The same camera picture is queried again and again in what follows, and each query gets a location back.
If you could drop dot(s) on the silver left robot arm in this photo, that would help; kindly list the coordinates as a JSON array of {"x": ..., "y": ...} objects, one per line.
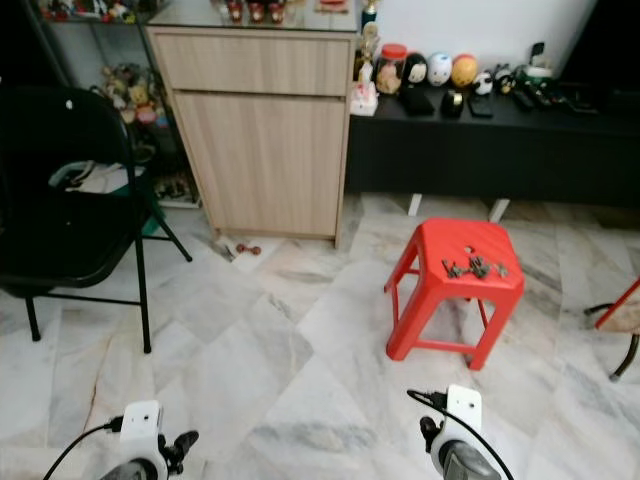
[{"x": 132, "y": 471}]

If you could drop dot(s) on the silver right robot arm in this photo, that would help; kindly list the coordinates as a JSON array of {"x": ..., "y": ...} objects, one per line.
[{"x": 465, "y": 460}]

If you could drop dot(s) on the red plastic stool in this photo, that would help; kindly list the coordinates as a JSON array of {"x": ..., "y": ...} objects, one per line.
[{"x": 450, "y": 300}]

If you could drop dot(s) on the dark metal key bunch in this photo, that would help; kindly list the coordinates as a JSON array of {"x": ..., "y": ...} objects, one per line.
[{"x": 475, "y": 267}]

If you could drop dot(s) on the small red dumbbell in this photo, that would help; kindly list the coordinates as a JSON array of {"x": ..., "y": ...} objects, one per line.
[{"x": 248, "y": 249}]

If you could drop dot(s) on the red framed chair leg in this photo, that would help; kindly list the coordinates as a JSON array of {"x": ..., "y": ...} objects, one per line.
[{"x": 618, "y": 305}]

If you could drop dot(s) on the black folding chair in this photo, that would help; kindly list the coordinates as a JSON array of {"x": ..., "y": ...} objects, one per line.
[{"x": 75, "y": 240}]

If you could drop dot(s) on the black low console bench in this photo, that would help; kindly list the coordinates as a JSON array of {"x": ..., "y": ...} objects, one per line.
[{"x": 490, "y": 155}]

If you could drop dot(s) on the white cloth bundle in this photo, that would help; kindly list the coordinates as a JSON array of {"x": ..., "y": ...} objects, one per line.
[{"x": 95, "y": 178}]

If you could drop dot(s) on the light wooden cabinet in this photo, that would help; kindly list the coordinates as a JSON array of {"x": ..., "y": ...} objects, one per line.
[{"x": 260, "y": 150}]

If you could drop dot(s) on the black pouch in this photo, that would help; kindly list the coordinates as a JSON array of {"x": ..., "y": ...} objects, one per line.
[{"x": 416, "y": 101}]

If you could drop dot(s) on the white pink figurine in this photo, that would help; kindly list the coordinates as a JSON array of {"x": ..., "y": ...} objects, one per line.
[{"x": 363, "y": 93}]

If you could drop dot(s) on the small panda figure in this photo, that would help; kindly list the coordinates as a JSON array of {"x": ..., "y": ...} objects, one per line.
[{"x": 483, "y": 84}]

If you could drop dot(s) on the plush toy cluster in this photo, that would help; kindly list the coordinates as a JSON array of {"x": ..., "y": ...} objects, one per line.
[{"x": 130, "y": 95}]

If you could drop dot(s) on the black white-faced figure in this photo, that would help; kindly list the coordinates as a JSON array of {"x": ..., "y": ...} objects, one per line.
[{"x": 415, "y": 70}]

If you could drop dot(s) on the orange yellow round figure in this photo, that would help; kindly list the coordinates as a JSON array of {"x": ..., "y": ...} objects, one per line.
[{"x": 464, "y": 70}]

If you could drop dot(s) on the white round mask figure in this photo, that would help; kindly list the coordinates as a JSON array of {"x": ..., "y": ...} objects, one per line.
[{"x": 439, "y": 68}]

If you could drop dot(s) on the glass jar with red lid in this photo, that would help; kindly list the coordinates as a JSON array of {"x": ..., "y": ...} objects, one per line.
[{"x": 391, "y": 68}]

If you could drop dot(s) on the green white bowl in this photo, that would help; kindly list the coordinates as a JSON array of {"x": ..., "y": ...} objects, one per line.
[{"x": 537, "y": 75}]

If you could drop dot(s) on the glass display shelf unit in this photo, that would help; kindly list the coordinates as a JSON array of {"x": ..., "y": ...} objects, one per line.
[{"x": 125, "y": 60}]

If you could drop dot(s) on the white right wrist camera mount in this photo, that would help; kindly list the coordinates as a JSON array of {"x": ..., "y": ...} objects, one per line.
[{"x": 464, "y": 408}]

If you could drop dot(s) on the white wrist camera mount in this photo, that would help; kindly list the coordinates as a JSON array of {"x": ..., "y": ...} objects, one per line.
[
  {"x": 143, "y": 425},
  {"x": 464, "y": 408}
]

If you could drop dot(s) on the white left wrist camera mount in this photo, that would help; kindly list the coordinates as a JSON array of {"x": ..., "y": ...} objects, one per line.
[{"x": 143, "y": 425}]

